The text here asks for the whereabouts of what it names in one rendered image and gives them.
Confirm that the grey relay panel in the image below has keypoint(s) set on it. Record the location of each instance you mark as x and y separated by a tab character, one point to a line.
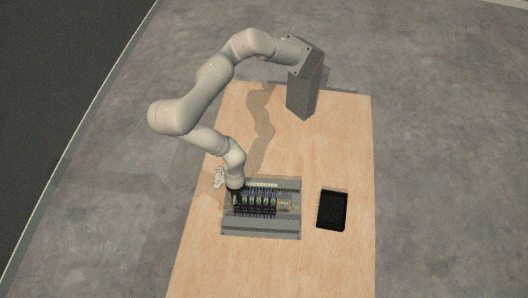
277	228

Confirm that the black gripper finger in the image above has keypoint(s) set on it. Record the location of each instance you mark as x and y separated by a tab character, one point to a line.
235	200

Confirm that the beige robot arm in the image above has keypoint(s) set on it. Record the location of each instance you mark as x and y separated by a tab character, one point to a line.
179	117

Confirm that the black rectangular tray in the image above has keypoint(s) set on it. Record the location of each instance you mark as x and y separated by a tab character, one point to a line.
332	210

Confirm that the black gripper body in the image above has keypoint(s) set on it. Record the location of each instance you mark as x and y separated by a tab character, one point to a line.
236	191

